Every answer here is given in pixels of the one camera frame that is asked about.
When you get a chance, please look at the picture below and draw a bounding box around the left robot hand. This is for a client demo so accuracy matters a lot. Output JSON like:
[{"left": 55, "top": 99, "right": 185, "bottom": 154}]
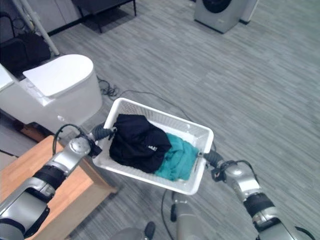
[{"left": 91, "top": 123, "right": 119, "bottom": 146}]

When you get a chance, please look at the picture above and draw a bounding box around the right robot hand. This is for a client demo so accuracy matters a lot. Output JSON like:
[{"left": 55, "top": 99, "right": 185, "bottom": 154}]
[{"left": 197, "top": 149, "right": 225, "bottom": 169}]

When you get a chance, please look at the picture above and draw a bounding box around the teal garment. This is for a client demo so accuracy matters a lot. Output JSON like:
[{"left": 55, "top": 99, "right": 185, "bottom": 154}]
[{"left": 154, "top": 132, "right": 200, "bottom": 182}]

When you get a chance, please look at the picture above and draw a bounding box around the black garment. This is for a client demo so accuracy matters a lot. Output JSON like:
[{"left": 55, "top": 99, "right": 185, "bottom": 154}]
[{"left": 108, "top": 113, "right": 173, "bottom": 174}]

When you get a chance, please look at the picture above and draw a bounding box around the white plastic laundry basket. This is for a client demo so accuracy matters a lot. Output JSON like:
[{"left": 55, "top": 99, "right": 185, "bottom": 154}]
[{"left": 92, "top": 97, "right": 215, "bottom": 196}]

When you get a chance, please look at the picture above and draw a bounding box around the wooden table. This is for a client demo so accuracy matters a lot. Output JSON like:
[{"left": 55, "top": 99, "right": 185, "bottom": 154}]
[{"left": 0, "top": 134, "right": 118, "bottom": 240}]

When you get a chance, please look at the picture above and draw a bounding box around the white toilet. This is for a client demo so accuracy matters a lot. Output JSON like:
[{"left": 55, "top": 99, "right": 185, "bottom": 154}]
[{"left": 0, "top": 53, "right": 104, "bottom": 134}]

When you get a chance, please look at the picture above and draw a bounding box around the silver robot leg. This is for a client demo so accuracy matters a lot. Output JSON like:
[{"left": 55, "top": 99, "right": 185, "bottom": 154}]
[{"left": 170, "top": 191, "right": 213, "bottom": 240}]

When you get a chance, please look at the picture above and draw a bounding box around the dark robot foot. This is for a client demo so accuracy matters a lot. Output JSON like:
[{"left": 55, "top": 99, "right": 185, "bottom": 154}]
[{"left": 144, "top": 221, "right": 156, "bottom": 240}]

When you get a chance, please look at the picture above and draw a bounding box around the black bag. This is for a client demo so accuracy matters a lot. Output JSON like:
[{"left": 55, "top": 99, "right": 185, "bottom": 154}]
[{"left": 0, "top": 33, "right": 52, "bottom": 78}]

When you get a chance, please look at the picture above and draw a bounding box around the grey slanted pole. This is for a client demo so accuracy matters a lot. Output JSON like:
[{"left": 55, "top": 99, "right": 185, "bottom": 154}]
[{"left": 21, "top": 0, "right": 61, "bottom": 57}]

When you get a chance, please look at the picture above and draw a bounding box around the white cabinet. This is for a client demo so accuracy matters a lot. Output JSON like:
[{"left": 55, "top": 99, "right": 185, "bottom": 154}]
[{"left": 24, "top": 0, "right": 83, "bottom": 36}]

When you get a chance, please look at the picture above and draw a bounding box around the grey washing machine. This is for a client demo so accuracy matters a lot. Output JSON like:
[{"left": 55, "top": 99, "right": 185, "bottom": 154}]
[{"left": 193, "top": 0, "right": 260, "bottom": 34}]

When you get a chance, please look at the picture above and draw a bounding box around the black floor cable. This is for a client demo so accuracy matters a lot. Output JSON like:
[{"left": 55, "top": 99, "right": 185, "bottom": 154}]
[{"left": 96, "top": 76, "right": 195, "bottom": 122}]

